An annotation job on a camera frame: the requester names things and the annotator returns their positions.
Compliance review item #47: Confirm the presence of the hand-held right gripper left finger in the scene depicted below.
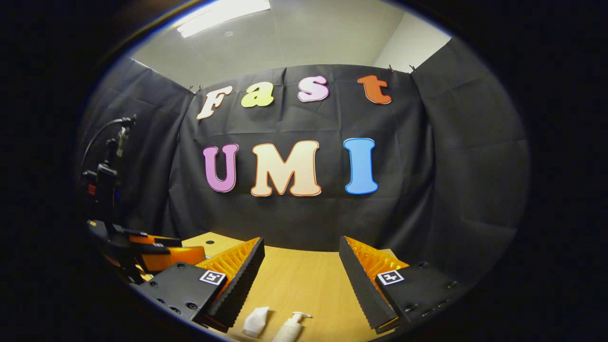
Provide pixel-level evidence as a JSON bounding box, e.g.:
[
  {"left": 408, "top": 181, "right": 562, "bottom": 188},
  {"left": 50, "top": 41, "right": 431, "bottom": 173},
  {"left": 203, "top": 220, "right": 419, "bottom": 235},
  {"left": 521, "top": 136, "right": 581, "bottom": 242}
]
[{"left": 134, "top": 237, "right": 266, "bottom": 333}]

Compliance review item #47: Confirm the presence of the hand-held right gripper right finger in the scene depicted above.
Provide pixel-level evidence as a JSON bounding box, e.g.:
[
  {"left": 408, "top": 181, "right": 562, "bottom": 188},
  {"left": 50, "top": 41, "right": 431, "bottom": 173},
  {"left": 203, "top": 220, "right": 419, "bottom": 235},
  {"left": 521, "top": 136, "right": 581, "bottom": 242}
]
[{"left": 338, "top": 236, "right": 468, "bottom": 334}]

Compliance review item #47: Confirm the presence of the black backdrop cloth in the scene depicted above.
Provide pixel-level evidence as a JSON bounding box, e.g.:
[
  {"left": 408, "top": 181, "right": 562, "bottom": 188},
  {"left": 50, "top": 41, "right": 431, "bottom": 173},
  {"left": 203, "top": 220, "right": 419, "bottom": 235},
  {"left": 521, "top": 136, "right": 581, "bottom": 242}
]
[{"left": 78, "top": 37, "right": 531, "bottom": 281}]

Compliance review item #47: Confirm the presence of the white pump bottle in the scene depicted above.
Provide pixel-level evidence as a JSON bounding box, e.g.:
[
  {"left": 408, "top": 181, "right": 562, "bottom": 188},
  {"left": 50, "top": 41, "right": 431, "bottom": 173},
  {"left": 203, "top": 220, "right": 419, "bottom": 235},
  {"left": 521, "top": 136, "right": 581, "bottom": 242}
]
[{"left": 272, "top": 312, "right": 313, "bottom": 342}]

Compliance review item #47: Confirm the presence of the white skin care tube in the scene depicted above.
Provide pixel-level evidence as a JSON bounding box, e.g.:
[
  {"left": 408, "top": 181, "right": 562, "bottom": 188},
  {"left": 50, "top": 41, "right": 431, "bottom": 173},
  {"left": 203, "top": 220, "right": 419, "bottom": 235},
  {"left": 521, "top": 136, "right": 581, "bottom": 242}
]
[{"left": 243, "top": 306, "right": 270, "bottom": 338}]

